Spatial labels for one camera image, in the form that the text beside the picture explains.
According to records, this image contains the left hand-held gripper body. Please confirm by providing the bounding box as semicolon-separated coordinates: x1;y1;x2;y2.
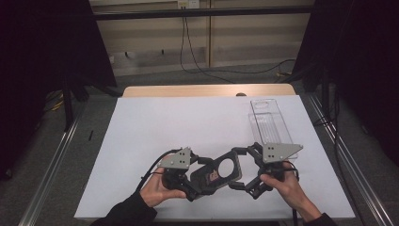
156;146;201;202

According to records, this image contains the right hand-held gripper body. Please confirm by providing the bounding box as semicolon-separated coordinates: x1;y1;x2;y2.
248;141;305;201

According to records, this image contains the person's right hand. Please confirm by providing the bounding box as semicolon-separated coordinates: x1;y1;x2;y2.
259;160;314;218

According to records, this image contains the person's left hand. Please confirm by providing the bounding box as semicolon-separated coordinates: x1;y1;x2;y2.
138;167;188;209

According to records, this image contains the clear plastic storage box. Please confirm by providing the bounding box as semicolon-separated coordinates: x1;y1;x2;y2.
247;98;299;160

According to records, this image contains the white table cover sheet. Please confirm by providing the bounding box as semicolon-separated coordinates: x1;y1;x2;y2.
73;95;356;220

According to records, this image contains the black metal stand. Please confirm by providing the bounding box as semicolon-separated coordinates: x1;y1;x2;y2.
309;69;342;126
60;73;123;133

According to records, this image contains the black curtain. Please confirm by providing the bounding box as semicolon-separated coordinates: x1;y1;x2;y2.
293;0;399;166
0;0;119;182

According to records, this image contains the black horizontal metal bar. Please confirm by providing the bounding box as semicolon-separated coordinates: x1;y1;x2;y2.
93;5;315;22

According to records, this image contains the left hand-held gripper cable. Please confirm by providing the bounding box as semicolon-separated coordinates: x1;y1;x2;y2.
135;148;184;193

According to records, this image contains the hand-held gripper cable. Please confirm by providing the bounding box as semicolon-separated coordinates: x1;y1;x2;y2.
135;148;184;193
280;160;300;226

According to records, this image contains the right hand-held gripper cable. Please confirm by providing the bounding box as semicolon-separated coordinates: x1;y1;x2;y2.
280;160;300;226

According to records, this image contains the aluminium floor rail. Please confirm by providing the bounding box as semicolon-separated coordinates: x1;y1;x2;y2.
307;93;397;226
18;103;88;226

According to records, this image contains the black floor cable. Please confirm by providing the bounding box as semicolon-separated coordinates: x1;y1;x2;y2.
200;57;297;76

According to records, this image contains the black hanging wall cable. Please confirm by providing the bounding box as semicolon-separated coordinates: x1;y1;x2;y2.
179;17;235;85

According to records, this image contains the yellow cable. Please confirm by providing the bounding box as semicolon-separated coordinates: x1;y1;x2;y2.
43;89;65;112

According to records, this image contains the white wall socket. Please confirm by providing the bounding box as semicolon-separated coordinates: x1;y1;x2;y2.
177;0;201;9

